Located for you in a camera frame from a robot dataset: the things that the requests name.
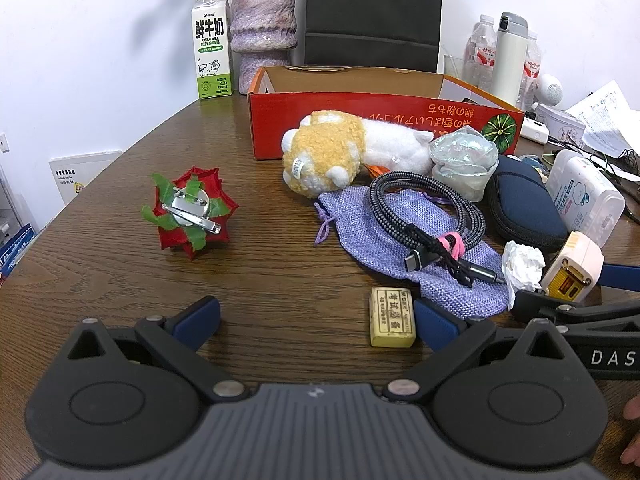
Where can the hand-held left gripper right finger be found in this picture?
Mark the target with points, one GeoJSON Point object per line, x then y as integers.
{"type": "Point", "coordinates": [435, 322]}

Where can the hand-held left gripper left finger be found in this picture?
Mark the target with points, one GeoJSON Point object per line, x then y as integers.
{"type": "Point", "coordinates": [197, 319]}

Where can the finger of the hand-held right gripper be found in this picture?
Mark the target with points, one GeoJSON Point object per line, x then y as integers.
{"type": "Point", "coordinates": [550, 307]}
{"type": "Point", "coordinates": [620, 274]}

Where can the cream and yellow charger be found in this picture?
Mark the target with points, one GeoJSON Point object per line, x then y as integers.
{"type": "Point", "coordinates": [575, 260]}

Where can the red fabric flower brooch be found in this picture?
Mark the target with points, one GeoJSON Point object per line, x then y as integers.
{"type": "Point", "coordinates": [175, 237]}

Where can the white wet wipes box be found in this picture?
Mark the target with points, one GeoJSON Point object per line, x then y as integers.
{"type": "Point", "coordinates": [582, 195]}

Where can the yellow and white plush toy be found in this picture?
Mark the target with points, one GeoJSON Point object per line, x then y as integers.
{"type": "Point", "coordinates": [325, 150]}

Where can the red cardboard box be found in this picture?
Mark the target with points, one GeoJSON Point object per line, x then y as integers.
{"type": "Point", "coordinates": [280, 120]}

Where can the wooden desktop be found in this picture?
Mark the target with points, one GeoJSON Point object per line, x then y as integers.
{"type": "Point", "coordinates": [275, 270]}

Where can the person's right hand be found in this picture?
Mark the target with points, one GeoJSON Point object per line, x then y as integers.
{"type": "Point", "coordinates": [633, 452]}

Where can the yellow eraser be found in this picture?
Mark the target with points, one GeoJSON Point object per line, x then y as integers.
{"type": "Point", "coordinates": [392, 317]}

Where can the crumpled white tissue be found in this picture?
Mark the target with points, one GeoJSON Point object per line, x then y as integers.
{"type": "Point", "coordinates": [522, 265]}

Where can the navy zippered case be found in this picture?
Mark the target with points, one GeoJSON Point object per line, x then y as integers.
{"type": "Point", "coordinates": [525, 200]}

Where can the printed paper sheets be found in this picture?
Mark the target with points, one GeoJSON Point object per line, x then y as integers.
{"type": "Point", "coordinates": [610, 115]}

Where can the white flat box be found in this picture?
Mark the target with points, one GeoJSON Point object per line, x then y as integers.
{"type": "Point", "coordinates": [80, 172]}

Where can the blue and white boxes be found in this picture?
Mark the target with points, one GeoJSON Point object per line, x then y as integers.
{"type": "Point", "coordinates": [17, 250]}

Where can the white round speaker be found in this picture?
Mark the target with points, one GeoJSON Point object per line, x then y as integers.
{"type": "Point", "coordinates": [550, 87]}

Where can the clear water bottle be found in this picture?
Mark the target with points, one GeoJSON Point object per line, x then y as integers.
{"type": "Point", "coordinates": [480, 50]}
{"type": "Point", "coordinates": [532, 67]}

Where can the white thermos bottle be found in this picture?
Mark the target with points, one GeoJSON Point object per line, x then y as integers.
{"type": "Point", "coordinates": [510, 60]}

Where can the clear glass cup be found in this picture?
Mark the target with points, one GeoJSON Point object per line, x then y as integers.
{"type": "Point", "coordinates": [452, 67]}

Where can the green and white milk carton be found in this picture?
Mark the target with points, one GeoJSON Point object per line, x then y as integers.
{"type": "Point", "coordinates": [212, 45]}

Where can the purple textured vase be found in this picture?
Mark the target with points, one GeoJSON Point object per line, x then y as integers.
{"type": "Point", "coordinates": [262, 25]}

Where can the black office chair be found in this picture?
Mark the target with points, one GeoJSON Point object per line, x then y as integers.
{"type": "Point", "coordinates": [372, 10]}

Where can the white wall socket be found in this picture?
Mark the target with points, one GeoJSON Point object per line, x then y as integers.
{"type": "Point", "coordinates": [4, 142]}

